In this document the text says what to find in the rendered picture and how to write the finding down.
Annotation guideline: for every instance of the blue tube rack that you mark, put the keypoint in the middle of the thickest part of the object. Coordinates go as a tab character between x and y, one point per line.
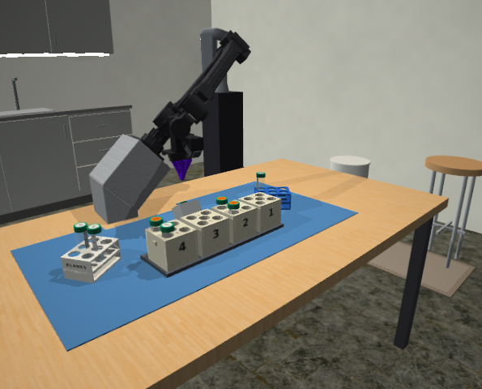
286	202

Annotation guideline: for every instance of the white tube rack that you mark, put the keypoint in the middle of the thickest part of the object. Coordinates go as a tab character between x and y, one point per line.
76	268

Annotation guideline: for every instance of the beige bucket adapter with round holes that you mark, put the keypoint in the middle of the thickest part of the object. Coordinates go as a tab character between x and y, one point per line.
212	229
269	209
241	225

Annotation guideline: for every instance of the beige block with round holes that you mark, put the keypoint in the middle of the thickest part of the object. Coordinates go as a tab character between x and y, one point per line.
177	251

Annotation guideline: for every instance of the blue bench mat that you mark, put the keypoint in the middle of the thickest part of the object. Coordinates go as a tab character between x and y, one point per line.
131	289

